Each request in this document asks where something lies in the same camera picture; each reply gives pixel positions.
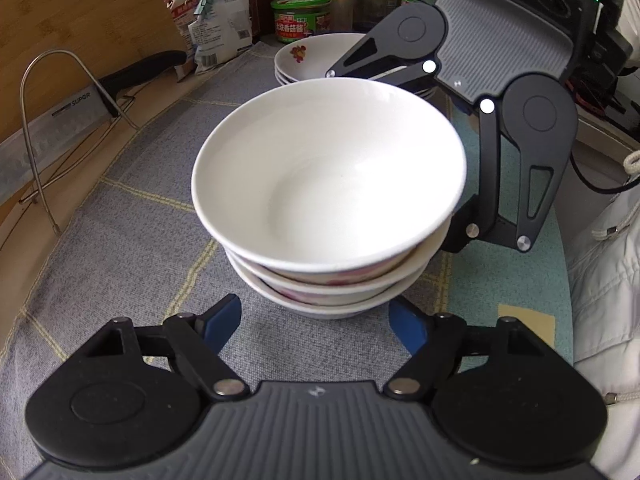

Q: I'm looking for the metal wire rack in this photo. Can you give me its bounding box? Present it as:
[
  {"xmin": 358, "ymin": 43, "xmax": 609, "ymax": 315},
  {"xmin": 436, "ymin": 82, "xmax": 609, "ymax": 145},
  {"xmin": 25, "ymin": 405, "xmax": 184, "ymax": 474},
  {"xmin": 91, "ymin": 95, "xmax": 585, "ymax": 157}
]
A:
[{"xmin": 19, "ymin": 49, "xmax": 141, "ymax": 235}]

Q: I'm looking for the black handled cleaver knife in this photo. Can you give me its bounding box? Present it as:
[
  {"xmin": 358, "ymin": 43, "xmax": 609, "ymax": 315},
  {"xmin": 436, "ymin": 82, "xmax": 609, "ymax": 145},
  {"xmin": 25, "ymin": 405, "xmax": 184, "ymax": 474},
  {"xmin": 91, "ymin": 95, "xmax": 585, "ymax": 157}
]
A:
[{"xmin": 0, "ymin": 50, "xmax": 187, "ymax": 206}]

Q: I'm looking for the yellow lid jar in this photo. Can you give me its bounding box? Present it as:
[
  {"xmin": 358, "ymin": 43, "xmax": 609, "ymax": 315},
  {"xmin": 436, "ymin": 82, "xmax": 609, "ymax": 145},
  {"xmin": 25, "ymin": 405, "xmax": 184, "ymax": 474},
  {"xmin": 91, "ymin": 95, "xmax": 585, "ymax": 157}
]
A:
[{"xmin": 324, "ymin": 0, "xmax": 355, "ymax": 33}]

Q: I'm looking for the green lid sauce jar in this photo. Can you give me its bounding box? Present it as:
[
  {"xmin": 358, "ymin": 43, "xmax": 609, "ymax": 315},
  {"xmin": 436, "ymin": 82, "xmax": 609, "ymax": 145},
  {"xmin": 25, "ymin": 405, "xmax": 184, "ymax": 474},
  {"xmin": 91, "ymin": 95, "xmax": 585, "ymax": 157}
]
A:
[{"xmin": 271, "ymin": 0, "xmax": 333, "ymax": 43}]

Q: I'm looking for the grey plaid cloth mat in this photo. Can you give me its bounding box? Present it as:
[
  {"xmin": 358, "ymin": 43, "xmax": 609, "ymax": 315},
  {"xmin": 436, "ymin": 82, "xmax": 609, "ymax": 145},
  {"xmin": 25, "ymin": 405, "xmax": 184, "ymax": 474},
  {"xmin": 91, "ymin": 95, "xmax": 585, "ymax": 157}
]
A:
[{"xmin": 0, "ymin": 40, "xmax": 573, "ymax": 461}]

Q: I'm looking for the white bag with red print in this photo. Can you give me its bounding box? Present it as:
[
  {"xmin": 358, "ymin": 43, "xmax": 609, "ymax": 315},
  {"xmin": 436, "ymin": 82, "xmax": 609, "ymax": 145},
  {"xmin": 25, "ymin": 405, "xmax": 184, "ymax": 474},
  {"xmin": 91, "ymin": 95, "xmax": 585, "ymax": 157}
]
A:
[{"xmin": 170, "ymin": 0, "xmax": 211, "ymax": 51}]

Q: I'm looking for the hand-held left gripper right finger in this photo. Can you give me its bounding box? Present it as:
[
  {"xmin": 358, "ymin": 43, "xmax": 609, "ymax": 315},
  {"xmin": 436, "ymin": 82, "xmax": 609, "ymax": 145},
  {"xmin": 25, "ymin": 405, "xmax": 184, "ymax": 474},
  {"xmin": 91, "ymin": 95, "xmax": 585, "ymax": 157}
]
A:
[{"xmin": 384, "ymin": 296, "xmax": 551, "ymax": 401}]

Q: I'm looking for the person's white jacket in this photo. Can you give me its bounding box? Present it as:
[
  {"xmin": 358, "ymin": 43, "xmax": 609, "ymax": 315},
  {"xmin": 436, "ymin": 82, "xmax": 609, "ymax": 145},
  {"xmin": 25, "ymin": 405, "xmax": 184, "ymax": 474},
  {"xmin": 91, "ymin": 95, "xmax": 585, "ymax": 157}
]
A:
[{"xmin": 565, "ymin": 150, "xmax": 640, "ymax": 480}]

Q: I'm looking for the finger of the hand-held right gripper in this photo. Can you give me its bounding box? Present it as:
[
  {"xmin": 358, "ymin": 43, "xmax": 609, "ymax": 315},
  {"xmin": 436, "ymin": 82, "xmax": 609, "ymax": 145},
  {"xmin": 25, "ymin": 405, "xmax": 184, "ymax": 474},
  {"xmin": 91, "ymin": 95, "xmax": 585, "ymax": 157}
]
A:
[
  {"xmin": 441, "ymin": 97, "xmax": 568, "ymax": 255},
  {"xmin": 326, "ymin": 35, "xmax": 440, "ymax": 92}
]

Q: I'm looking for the stained white fruit print plate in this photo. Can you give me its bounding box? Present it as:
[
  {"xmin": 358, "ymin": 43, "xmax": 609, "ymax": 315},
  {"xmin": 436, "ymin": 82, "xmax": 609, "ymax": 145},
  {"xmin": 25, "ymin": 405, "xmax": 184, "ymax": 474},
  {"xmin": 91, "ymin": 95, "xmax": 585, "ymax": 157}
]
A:
[{"xmin": 274, "ymin": 32, "xmax": 407, "ymax": 83}]

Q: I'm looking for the white ceramic bowl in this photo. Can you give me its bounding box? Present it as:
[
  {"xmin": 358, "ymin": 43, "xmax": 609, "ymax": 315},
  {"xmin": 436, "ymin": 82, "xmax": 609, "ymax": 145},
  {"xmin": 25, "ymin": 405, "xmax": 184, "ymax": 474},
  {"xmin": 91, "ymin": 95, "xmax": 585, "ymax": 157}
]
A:
[
  {"xmin": 191, "ymin": 77, "xmax": 468, "ymax": 273},
  {"xmin": 225, "ymin": 210, "xmax": 453, "ymax": 301},
  {"xmin": 235, "ymin": 255, "xmax": 441, "ymax": 322}
]

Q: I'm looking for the black cable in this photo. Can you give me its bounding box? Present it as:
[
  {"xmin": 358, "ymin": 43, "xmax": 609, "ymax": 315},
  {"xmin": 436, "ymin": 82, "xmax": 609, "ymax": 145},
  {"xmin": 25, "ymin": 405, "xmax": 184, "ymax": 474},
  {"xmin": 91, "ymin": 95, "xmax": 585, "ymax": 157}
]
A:
[{"xmin": 567, "ymin": 147, "xmax": 633, "ymax": 196}]

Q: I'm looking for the dark appliance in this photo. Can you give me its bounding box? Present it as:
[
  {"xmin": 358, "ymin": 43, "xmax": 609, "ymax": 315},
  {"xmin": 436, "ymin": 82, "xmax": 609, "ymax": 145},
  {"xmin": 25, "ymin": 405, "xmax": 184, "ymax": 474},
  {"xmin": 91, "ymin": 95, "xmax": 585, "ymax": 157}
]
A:
[{"xmin": 575, "ymin": 35, "xmax": 640, "ymax": 133}]

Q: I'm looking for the white plastic bag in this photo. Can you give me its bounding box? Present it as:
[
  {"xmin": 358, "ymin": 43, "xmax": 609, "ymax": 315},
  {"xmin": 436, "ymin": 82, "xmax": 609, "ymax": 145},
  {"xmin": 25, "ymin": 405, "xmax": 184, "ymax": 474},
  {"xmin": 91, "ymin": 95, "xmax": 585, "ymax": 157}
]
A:
[{"xmin": 189, "ymin": 0, "xmax": 253, "ymax": 73}]

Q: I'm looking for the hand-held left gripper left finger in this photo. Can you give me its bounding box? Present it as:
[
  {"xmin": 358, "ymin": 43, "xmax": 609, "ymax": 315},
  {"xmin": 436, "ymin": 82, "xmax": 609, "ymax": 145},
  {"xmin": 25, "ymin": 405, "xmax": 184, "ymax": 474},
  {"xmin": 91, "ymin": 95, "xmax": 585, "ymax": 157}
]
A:
[{"xmin": 87, "ymin": 294, "xmax": 250, "ymax": 401}]

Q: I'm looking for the bamboo cutting board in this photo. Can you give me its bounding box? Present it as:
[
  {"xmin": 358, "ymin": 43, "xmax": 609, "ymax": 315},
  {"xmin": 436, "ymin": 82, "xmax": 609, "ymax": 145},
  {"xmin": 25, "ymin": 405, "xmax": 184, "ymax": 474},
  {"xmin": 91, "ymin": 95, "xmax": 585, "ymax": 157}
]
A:
[{"xmin": 0, "ymin": 0, "xmax": 187, "ymax": 161}]

